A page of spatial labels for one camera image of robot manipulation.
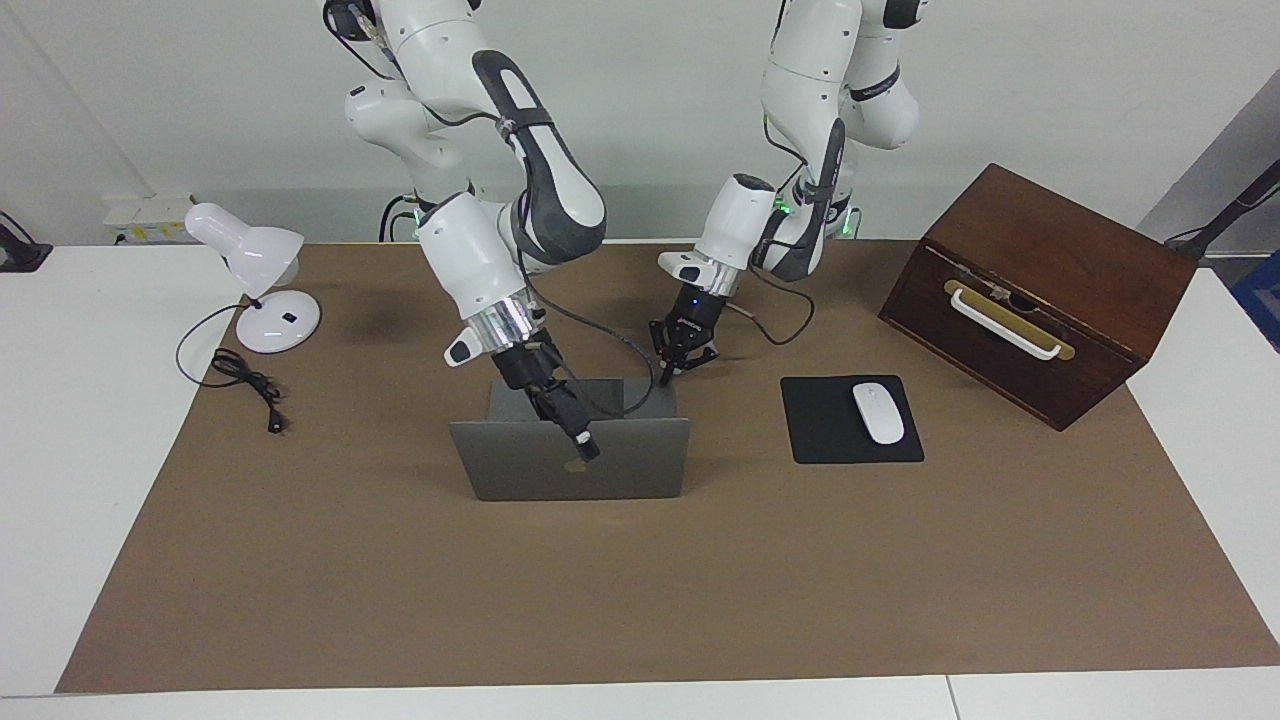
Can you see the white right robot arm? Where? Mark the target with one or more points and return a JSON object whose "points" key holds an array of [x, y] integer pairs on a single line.
{"points": [[460, 250]]}

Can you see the white computer mouse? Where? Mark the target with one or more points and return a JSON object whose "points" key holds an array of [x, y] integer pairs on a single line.
{"points": [[878, 412]]}

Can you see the black stand pole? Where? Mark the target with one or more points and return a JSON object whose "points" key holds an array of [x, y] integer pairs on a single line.
{"points": [[1235, 208]]}

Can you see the black mouse pad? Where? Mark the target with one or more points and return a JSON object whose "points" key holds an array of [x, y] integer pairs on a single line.
{"points": [[825, 425]]}

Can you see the dark brown wooden box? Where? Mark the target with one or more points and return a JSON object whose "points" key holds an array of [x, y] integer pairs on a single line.
{"points": [[1100, 300]]}

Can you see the brown table mat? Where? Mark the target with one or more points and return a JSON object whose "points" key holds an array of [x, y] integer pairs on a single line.
{"points": [[640, 590]]}

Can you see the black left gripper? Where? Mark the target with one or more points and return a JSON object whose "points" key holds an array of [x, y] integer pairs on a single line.
{"points": [[685, 335]]}

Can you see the white desk lamp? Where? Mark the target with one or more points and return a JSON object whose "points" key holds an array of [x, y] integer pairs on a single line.
{"points": [[265, 255]]}

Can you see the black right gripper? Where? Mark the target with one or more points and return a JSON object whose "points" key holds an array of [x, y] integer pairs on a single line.
{"points": [[530, 365]]}

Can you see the white power strip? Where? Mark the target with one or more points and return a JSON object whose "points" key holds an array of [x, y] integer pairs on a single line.
{"points": [[140, 215]]}

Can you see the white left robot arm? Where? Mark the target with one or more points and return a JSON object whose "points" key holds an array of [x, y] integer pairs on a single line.
{"points": [[800, 60]]}

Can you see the blue crate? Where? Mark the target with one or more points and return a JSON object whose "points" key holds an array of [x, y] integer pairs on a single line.
{"points": [[1262, 300]]}

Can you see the silver laptop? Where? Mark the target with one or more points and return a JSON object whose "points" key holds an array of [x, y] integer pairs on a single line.
{"points": [[520, 470]]}

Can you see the black clamp mount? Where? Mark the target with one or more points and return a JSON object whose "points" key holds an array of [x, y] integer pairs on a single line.
{"points": [[20, 255]]}

